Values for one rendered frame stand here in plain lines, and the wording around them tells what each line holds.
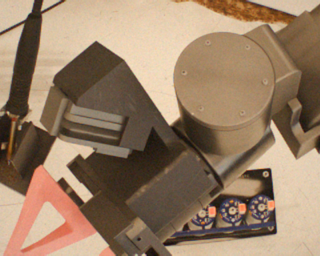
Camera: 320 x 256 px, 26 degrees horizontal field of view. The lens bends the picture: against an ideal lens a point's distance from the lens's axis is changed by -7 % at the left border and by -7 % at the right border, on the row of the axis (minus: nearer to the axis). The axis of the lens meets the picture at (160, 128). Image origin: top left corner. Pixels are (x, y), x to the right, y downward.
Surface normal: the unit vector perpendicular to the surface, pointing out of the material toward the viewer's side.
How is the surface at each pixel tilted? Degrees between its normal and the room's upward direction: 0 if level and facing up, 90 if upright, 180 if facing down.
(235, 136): 92
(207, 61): 7
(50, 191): 51
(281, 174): 0
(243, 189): 0
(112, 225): 39
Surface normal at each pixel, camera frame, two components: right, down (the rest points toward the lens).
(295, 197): 0.01, -0.36
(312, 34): -0.53, 0.00
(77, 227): 0.51, 0.33
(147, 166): -0.47, -0.67
